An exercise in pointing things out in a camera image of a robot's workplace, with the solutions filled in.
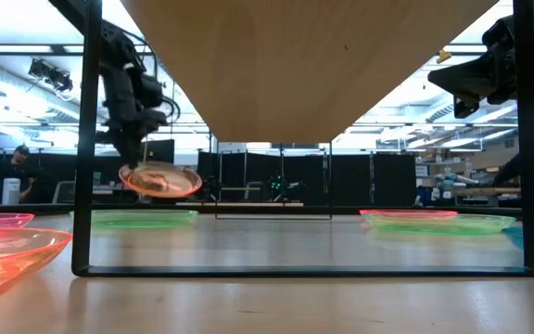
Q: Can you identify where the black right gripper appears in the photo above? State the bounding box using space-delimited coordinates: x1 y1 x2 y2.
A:
427 16 515 120

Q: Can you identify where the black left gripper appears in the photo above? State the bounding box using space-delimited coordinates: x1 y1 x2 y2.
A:
95 64 169 169

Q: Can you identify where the green translucent plastic plate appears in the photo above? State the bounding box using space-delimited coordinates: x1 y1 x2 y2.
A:
69 209 199 229
362 213 518 237

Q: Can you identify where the black computer monitor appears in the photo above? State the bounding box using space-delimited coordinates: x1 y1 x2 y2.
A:
139 138 176 164

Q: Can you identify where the grey office chair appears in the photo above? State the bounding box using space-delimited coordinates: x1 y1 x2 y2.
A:
52 180 76 205

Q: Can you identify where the cluttered workbench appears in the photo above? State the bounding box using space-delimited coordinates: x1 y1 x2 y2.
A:
414 157 523 209

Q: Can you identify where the black ceiling-mounted device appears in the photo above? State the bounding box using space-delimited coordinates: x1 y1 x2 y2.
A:
28 58 74 101

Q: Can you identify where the background robot with green lights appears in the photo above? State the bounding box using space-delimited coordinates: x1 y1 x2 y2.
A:
266 171 306 203

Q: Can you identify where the black partition wall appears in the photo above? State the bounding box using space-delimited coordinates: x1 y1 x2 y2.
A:
197 151 417 208

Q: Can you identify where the black aluminium table frame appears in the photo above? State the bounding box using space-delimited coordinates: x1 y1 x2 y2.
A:
0 202 534 222

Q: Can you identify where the wooden shelf black metal frame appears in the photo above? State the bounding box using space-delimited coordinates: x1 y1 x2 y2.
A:
70 0 534 278

